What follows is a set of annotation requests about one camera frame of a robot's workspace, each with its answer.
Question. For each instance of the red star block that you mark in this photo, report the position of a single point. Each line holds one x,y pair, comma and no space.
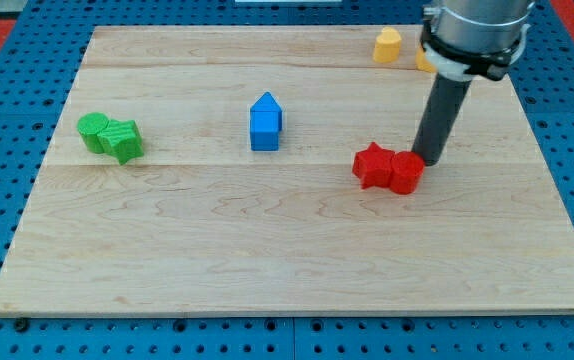
372,166

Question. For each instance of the red cylinder block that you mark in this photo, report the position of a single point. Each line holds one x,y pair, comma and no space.
406,171

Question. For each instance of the yellow block behind arm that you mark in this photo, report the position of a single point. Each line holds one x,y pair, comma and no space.
422,63

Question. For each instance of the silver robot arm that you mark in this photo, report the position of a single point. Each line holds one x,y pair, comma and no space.
464,39

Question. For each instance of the green star block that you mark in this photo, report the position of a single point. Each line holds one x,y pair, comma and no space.
121,140

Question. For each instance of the blue house-shaped block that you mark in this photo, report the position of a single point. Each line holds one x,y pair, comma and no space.
265,124

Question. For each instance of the wooden board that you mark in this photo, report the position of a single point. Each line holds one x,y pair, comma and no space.
202,226

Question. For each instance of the yellow heart block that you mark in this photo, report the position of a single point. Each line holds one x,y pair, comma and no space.
387,45

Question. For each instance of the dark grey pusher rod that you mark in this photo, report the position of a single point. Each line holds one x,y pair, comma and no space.
441,110

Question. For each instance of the green cylinder block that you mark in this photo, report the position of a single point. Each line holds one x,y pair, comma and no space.
89,127

